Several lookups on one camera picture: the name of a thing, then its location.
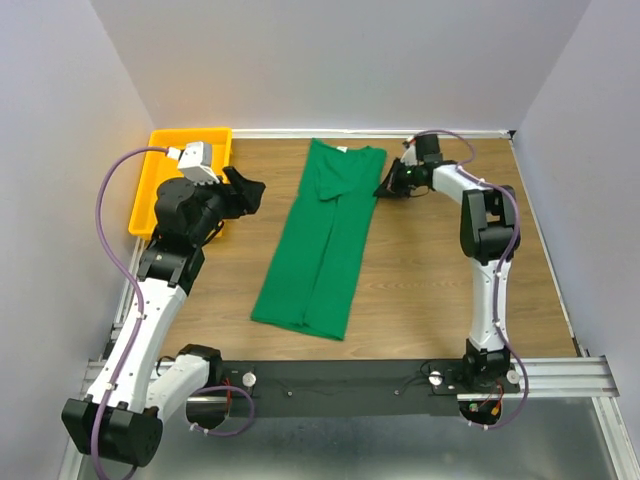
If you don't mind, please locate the aluminium front rail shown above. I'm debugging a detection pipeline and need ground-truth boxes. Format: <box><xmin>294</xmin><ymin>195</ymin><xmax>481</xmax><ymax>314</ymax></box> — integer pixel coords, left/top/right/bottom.
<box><xmin>79</xmin><ymin>355</ymin><xmax>622</xmax><ymax>401</ymax></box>

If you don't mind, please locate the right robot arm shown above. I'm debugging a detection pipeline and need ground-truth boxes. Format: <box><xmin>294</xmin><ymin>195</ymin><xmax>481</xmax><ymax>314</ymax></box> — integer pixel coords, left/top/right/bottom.
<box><xmin>374</xmin><ymin>130</ymin><xmax>521</xmax><ymax>392</ymax></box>

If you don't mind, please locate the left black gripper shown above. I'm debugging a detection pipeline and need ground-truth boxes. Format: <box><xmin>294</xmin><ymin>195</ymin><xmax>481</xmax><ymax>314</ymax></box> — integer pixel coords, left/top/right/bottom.
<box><xmin>186</xmin><ymin>165</ymin><xmax>267</xmax><ymax>245</ymax></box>

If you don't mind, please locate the green t shirt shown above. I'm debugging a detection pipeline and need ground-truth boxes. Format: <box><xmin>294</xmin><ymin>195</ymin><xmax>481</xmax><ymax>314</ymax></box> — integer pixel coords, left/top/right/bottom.
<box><xmin>251</xmin><ymin>139</ymin><xmax>387</xmax><ymax>340</ymax></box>

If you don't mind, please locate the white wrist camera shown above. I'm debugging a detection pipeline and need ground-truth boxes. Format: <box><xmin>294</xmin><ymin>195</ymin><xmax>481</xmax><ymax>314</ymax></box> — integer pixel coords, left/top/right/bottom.
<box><xmin>166</xmin><ymin>141</ymin><xmax>221</xmax><ymax>185</ymax></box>
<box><xmin>400</xmin><ymin>140</ymin><xmax>418</xmax><ymax>166</ymax></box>

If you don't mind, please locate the yellow plastic tray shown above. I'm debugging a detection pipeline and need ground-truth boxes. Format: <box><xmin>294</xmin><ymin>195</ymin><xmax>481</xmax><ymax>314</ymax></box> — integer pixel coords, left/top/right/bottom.
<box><xmin>128</xmin><ymin>127</ymin><xmax>232</xmax><ymax>241</ymax></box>

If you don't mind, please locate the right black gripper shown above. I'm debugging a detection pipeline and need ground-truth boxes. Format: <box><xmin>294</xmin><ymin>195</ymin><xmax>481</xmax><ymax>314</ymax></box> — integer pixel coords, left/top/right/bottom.
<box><xmin>372</xmin><ymin>157</ymin><xmax>418</xmax><ymax>199</ymax></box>

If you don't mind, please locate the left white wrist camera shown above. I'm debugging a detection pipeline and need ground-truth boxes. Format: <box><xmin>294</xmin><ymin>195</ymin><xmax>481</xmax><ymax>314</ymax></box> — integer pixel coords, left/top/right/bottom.
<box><xmin>166</xmin><ymin>141</ymin><xmax>221</xmax><ymax>185</ymax></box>

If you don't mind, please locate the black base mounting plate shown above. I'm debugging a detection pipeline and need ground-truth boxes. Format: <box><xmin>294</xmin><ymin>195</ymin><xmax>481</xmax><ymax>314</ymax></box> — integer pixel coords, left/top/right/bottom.
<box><xmin>223</xmin><ymin>359</ymin><xmax>520</xmax><ymax>418</ymax></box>

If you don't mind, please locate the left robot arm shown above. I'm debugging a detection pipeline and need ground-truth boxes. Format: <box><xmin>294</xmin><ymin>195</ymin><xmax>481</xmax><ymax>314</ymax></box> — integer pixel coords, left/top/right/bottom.
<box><xmin>61</xmin><ymin>167</ymin><xmax>266</xmax><ymax>479</ymax></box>

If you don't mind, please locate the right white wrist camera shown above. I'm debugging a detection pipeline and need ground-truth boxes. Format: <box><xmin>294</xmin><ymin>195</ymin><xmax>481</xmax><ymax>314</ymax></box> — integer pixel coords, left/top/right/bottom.
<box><xmin>400</xmin><ymin>140</ymin><xmax>418</xmax><ymax>166</ymax></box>

